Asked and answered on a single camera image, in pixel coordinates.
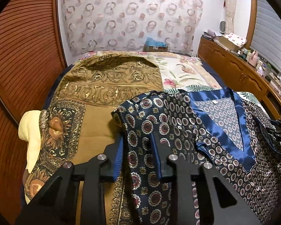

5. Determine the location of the navy patterned satin shirt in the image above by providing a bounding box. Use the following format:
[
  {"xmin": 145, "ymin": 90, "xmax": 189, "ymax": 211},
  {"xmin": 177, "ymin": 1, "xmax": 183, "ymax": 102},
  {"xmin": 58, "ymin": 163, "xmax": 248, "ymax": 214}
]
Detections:
[{"xmin": 112, "ymin": 88, "xmax": 281, "ymax": 224}]

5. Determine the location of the green leaf print cloth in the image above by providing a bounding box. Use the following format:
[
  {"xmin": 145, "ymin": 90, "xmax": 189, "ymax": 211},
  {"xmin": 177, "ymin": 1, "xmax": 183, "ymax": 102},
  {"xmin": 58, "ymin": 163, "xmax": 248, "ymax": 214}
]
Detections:
[{"xmin": 163, "ymin": 84, "xmax": 260, "ymax": 104}]

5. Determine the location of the gold brown patterned cloth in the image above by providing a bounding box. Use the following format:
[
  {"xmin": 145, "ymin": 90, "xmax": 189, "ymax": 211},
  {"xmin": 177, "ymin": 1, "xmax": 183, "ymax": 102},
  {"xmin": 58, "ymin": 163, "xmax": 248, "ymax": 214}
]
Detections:
[{"xmin": 23, "ymin": 53, "xmax": 164, "ymax": 225}]

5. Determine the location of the tissue pack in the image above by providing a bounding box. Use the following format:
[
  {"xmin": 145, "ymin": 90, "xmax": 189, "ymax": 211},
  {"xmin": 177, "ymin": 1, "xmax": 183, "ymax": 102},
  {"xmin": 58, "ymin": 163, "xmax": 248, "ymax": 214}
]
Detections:
[{"xmin": 256, "ymin": 64, "xmax": 271, "ymax": 77}]

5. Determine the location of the wooden sideboard cabinet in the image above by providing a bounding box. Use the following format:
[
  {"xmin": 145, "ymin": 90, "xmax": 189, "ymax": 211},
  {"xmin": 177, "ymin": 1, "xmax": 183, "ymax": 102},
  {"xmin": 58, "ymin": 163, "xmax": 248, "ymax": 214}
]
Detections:
[{"xmin": 198, "ymin": 37, "xmax": 281, "ymax": 119}]

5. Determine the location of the pink kettle jug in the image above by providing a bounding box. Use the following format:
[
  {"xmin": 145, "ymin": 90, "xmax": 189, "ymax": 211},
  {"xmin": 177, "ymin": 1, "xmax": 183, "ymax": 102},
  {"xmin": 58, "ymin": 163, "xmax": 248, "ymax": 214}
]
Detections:
[{"xmin": 247, "ymin": 50, "xmax": 259, "ymax": 67}]

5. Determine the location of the cream yellow cloth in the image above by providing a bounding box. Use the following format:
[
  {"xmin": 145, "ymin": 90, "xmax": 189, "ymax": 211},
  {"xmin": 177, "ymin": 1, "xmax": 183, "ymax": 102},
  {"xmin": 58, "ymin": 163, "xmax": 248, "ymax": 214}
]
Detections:
[{"xmin": 18, "ymin": 110, "xmax": 47, "ymax": 204}]

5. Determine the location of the grey window blind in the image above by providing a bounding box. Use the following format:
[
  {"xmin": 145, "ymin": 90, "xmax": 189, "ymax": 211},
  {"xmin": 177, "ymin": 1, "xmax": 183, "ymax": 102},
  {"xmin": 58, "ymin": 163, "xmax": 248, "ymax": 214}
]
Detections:
[{"xmin": 251, "ymin": 0, "xmax": 281, "ymax": 73}]

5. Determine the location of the cardboard box floral cloth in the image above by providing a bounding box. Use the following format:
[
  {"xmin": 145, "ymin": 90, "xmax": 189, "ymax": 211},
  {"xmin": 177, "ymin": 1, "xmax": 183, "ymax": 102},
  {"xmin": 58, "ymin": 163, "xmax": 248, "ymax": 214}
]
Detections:
[{"xmin": 218, "ymin": 33, "xmax": 247, "ymax": 52}]

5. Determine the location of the floral bed blanket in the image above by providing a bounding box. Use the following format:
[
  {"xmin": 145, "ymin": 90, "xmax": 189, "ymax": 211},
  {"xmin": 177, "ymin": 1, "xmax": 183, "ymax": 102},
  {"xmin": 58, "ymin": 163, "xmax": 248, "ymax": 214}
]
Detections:
[{"xmin": 40, "ymin": 50, "xmax": 260, "ymax": 113}]

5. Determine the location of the blue item box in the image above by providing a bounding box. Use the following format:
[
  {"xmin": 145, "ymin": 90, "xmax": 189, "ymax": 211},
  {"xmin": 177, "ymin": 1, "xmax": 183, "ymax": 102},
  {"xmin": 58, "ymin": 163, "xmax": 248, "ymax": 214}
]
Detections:
[{"xmin": 143, "ymin": 37, "xmax": 168, "ymax": 52}]

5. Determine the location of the brown louvered wardrobe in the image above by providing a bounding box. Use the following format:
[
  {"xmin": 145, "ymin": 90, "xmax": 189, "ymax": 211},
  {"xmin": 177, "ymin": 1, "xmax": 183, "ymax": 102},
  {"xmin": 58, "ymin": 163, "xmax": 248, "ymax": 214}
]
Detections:
[{"xmin": 0, "ymin": 0, "xmax": 66, "ymax": 224}]

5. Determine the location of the circle pattern sheer curtain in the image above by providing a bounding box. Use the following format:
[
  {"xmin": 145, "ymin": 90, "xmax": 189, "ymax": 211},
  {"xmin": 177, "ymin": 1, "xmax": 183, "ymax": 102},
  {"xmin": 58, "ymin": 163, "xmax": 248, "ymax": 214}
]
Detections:
[{"xmin": 62, "ymin": 0, "xmax": 203, "ymax": 56}]

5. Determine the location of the beige side curtain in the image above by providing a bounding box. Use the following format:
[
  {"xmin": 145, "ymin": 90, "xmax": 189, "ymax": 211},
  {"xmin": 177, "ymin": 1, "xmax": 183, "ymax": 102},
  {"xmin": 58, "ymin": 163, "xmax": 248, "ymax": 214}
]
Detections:
[{"xmin": 225, "ymin": 0, "xmax": 237, "ymax": 34}]

